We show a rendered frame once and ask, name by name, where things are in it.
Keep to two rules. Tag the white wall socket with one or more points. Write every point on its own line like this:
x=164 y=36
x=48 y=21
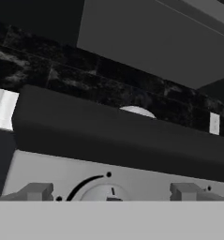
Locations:
x=214 y=123

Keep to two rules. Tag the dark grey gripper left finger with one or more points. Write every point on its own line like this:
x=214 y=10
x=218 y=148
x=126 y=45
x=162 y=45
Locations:
x=38 y=192

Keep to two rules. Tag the grey round stove knob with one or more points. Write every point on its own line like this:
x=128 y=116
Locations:
x=101 y=193

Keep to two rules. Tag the white kettle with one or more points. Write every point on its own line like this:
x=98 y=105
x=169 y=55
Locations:
x=138 y=110

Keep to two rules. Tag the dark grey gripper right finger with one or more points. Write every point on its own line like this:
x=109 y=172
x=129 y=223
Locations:
x=183 y=192

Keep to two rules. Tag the grey range hood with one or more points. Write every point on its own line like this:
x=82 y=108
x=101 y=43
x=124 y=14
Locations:
x=154 y=37

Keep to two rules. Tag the shiny silver container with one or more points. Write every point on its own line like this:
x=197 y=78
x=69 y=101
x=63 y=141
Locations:
x=2 y=108

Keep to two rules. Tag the black and grey stove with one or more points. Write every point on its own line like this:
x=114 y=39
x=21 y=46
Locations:
x=116 y=140

